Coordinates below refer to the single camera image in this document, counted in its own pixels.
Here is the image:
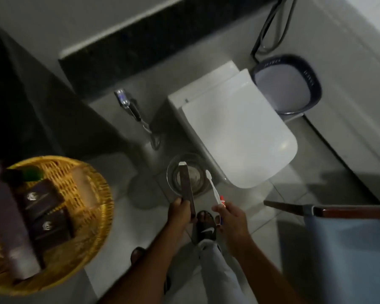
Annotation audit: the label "black sandal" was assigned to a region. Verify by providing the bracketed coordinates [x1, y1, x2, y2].
[195, 210, 223, 243]
[130, 246, 172, 294]

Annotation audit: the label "black stone ledge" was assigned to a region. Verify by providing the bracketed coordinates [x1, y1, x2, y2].
[58, 0, 283, 100]

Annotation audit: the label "clear plastic packet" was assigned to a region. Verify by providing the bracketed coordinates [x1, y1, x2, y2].
[69, 168, 101, 210]

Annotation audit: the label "person's right hand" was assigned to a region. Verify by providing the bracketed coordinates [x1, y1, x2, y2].
[212, 201, 251, 248]

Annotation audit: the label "small brown toiletry box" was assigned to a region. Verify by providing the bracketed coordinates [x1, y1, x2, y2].
[30, 209, 75, 248]
[14, 180, 66, 221]

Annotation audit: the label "black right sandal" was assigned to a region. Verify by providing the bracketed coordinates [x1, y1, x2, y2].
[195, 210, 223, 243]

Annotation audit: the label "white trousers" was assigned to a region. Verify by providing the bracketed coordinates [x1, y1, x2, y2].
[198, 239, 251, 304]

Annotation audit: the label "yellow wicker basket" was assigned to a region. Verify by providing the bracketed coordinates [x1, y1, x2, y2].
[0, 156, 115, 297]

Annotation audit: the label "grey rolled towel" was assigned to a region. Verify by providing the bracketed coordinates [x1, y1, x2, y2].
[0, 161, 44, 281]

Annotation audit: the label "black hose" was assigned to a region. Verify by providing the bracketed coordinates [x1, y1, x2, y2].
[251, 0, 300, 58]

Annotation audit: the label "white toothbrush with red handle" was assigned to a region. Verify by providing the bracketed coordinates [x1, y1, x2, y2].
[205, 170, 226, 226]

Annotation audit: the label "long brown cardboard box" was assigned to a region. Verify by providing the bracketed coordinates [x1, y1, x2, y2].
[177, 161, 197, 219]

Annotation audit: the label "black left sandal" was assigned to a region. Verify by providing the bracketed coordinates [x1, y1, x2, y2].
[130, 246, 172, 294]

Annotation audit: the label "green capped small bottle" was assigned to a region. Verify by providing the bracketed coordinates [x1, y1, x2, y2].
[0, 166, 45, 185]

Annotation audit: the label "person's right forearm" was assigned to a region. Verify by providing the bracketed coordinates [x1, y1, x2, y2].
[223, 239, 306, 304]

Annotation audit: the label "person's left forearm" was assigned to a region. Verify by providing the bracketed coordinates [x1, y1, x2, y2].
[96, 224, 191, 304]

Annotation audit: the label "person's left hand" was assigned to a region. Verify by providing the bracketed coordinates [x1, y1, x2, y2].
[167, 197, 197, 233]

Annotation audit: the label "white toilet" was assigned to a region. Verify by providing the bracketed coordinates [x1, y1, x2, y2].
[168, 61, 298, 189]

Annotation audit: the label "black stone countertop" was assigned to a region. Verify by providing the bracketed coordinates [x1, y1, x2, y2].
[0, 24, 140, 304]

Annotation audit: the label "clear glass cup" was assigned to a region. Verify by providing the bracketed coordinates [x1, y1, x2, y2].
[166, 153, 212, 195]

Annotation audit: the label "brown wooden rail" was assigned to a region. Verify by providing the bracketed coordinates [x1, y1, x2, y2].
[263, 200, 380, 219]

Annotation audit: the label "dark blue waste bin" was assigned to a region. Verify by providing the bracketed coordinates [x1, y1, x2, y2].
[252, 54, 323, 116]

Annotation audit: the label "light blue hanging cloth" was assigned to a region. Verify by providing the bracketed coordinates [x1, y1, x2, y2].
[304, 204, 380, 304]

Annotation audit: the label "chrome bidet sprayer with hose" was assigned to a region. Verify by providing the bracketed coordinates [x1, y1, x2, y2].
[114, 88, 162, 151]

